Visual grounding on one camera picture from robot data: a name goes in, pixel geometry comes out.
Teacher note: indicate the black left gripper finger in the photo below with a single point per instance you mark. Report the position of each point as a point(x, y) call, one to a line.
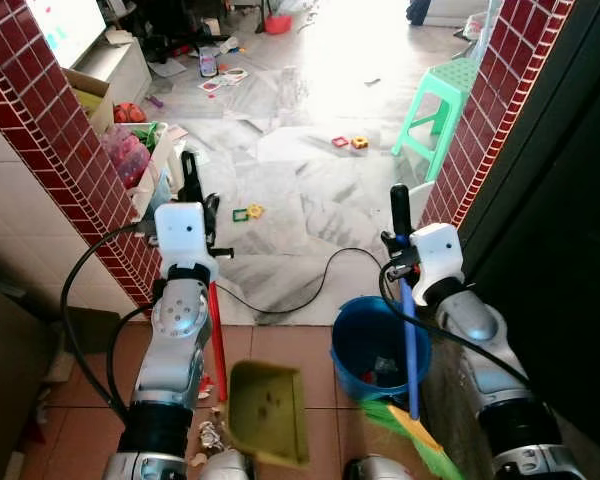
point(212, 210)

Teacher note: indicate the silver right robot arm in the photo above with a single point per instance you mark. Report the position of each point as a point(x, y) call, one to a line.
point(480, 340)

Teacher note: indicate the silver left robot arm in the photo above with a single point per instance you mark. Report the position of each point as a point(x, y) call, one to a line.
point(175, 340)

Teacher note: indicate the green and yellow toy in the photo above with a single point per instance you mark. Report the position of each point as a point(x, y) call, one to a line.
point(248, 212)

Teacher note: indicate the white plastic basket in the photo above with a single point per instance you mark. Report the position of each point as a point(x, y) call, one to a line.
point(165, 165)

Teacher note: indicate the white round bowl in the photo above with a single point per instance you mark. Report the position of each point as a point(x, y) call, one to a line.
point(422, 200)

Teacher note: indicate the blue plastic bucket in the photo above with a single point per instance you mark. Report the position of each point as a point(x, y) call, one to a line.
point(365, 345)

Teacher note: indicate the pink plastic bag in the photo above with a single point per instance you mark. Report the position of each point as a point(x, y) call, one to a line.
point(128, 160)

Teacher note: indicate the orange red ball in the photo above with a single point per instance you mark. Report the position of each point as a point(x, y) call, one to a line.
point(129, 113)

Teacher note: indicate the red and yellow toy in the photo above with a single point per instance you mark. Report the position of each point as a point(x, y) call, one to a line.
point(351, 142)

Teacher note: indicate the red snack wrapper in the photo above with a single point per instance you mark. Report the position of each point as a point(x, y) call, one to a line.
point(205, 390)

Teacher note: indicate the brown cardboard box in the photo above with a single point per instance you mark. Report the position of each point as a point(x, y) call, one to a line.
point(92, 100)

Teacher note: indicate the black door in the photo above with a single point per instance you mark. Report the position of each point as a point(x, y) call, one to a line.
point(560, 230)

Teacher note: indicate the white low cabinet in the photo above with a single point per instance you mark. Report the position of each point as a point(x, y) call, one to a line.
point(120, 65)

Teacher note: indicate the crumpled silver foil ball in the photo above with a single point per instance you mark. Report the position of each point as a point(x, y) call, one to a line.
point(211, 435)

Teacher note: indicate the green plastic stool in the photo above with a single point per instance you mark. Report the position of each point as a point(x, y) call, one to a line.
point(458, 78)

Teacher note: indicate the red plastic basin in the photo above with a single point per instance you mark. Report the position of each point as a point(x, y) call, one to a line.
point(278, 24)

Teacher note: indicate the silver right robot leg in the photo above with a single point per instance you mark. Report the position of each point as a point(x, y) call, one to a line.
point(378, 469)

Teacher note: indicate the bright white screen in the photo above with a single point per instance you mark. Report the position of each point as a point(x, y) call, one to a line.
point(68, 25)

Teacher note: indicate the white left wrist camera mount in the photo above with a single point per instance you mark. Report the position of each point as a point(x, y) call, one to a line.
point(185, 235)

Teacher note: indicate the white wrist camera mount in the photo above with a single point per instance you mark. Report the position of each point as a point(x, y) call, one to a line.
point(185, 235)
point(438, 255)

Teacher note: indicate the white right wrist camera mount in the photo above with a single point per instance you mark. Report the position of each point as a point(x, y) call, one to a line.
point(438, 255)

